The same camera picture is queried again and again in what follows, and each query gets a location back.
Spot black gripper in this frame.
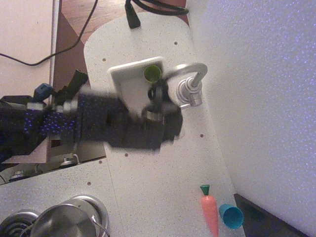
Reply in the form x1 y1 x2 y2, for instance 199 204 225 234
106 80 183 151

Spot silver toy faucet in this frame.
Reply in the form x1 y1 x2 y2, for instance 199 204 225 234
162 62 208 110

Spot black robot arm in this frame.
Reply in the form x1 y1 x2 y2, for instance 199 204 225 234
0 85 183 161

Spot green plastic cup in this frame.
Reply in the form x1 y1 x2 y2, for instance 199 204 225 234
144 65 162 85

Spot white toy sink basin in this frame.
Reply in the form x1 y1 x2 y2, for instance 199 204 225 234
107 56 185 139

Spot orange toy carrot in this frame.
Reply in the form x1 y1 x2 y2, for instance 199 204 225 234
200 185 219 237

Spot teal plastic cup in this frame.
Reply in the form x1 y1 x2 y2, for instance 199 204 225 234
219 203 244 229

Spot stainless steel pot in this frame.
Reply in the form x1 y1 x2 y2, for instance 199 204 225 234
30 195 110 237

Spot silver stove burner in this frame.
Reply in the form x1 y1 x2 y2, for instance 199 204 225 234
0 210 39 237

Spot black cable plug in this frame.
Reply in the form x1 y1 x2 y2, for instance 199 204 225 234
124 0 141 29

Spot thick black braided cable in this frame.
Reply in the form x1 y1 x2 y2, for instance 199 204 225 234
134 0 190 15

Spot thin black cable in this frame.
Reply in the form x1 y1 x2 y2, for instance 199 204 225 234
0 0 99 66

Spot blue cable connector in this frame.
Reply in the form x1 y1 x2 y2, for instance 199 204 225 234
32 83 54 103

